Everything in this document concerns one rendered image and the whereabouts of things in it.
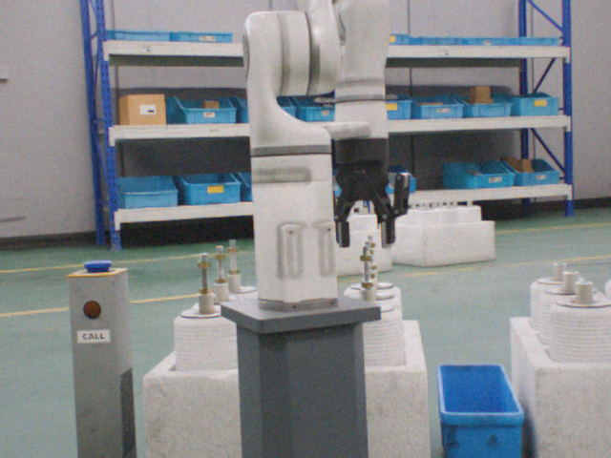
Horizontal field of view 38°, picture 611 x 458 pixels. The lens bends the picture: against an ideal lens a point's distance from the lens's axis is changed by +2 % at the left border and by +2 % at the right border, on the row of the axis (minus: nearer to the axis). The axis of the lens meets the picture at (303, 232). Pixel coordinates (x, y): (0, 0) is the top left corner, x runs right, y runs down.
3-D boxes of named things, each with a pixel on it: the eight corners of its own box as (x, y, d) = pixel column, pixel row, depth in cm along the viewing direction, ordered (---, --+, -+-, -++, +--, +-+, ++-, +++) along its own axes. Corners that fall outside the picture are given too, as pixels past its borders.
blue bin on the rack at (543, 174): (484, 186, 732) (483, 161, 731) (523, 184, 747) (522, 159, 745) (521, 186, 686) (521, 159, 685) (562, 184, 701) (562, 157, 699)
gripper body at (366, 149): (400, 133, 125) (402, 198, 126) (347, 136, 130) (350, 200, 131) (375, 132, 119) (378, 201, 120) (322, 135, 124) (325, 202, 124)
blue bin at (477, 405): (528, 504, 118) (525, 414, 117) (444, 503, 120) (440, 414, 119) (506, 435, 148) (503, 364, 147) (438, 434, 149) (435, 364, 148)
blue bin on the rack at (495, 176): (439, 189, 715) (439, 163, 714) (480, 187, 729) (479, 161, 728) (474, 189, 669) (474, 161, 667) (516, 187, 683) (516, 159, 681)
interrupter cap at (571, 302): (619, 310, 119) (619, 304, 119) (559, 310, 121) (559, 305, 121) (608, 301, 127) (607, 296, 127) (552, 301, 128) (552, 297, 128)
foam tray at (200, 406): (431, 503, 120) (426, 369, 118) (148, 505, 124) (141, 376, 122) (422, 420, 158) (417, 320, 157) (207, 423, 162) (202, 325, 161)
